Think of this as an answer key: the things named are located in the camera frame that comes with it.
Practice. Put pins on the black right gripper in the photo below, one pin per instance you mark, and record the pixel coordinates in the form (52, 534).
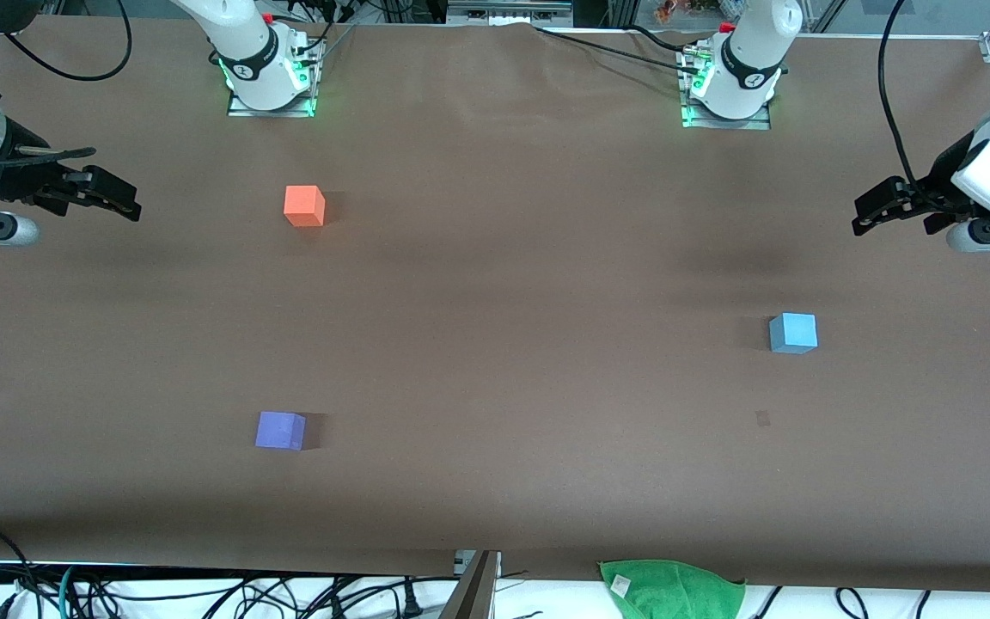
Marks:
(24, 182)

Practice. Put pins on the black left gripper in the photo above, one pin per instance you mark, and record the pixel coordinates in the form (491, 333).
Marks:
(931, 191)

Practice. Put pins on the blue foam block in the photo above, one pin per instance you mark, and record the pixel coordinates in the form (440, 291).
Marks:
(793, 334)

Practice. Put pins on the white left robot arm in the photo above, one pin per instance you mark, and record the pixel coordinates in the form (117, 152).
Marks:
(753, 52)

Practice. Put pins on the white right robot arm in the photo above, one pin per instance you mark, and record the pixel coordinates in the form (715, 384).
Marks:
(246, 52)

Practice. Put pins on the orange foam block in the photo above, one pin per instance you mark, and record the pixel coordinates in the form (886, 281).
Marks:
(304, 206)

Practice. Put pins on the purple foam block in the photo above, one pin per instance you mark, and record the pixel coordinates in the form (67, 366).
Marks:
(280, 431)

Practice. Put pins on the orange toy items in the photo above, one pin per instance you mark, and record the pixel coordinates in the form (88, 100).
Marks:
(671, 10)

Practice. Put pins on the brown paper table cover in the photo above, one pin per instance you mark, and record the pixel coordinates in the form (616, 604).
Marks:
(546, 387)

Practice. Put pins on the green cloth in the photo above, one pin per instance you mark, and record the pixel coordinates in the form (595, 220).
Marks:
(675, 591)

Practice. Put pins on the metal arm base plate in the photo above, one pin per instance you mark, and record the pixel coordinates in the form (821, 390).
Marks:
(761, 123)
(241, 110)

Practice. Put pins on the aluminium frame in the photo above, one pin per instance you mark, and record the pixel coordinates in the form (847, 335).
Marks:
(504, 13)

